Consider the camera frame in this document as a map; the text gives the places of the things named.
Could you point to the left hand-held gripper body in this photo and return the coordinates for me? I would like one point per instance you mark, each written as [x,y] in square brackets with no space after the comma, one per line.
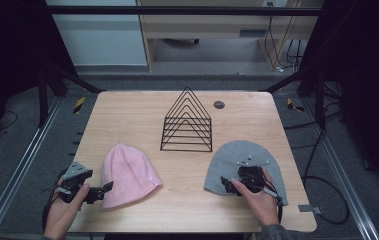
[74,173]

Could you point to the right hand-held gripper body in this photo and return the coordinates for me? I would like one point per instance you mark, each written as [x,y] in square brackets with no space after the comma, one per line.
[252,175]

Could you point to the grey knit beanie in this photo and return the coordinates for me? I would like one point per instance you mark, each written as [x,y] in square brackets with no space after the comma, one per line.
[227,160]

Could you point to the pink knit beanie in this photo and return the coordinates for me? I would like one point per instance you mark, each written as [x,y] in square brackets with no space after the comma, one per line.
[128,176]

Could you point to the person's right hand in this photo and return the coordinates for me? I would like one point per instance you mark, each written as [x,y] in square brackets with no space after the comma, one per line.
[263,206]

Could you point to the person's left hand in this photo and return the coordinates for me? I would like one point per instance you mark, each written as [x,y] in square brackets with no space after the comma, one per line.
[60,216]

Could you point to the yellow black striped tape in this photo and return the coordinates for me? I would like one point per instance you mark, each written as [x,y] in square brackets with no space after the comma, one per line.
[292,105]
[79,105]

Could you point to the grey round table grommet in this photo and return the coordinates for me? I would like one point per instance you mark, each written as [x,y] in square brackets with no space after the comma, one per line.
[219,105]

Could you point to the white cabinet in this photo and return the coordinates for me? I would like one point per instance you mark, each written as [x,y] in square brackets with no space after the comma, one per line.
[100,40]

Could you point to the aluminium floor rail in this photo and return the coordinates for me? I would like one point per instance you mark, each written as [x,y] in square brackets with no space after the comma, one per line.
[347,180]
[17,173]

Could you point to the grey metal table bracket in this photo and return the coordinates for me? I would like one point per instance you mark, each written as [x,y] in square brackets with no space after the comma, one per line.
[308,209]

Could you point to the black metal frame stand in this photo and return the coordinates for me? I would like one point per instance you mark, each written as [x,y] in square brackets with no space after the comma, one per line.
[319,100]
[43,100]

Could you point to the black horizontal frame bar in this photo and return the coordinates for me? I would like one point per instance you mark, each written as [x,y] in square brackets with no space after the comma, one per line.
[177,10]

